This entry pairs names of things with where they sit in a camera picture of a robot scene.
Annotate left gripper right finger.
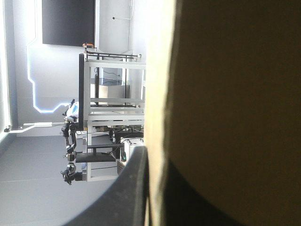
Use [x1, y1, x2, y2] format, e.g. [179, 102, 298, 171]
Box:
[161, 159, 236, 226]

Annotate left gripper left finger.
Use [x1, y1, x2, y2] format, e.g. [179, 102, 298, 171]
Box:
[63, 145, 150, 226]

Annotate brown cardboard box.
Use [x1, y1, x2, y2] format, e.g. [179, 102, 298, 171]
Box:
[143, 0, 301, 226]

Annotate white metal frame rack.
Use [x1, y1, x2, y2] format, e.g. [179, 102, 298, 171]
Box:
[78, 52, 147, 182]

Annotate dark wall display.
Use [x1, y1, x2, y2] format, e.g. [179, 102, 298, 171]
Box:
[41, 0, 96, 47]

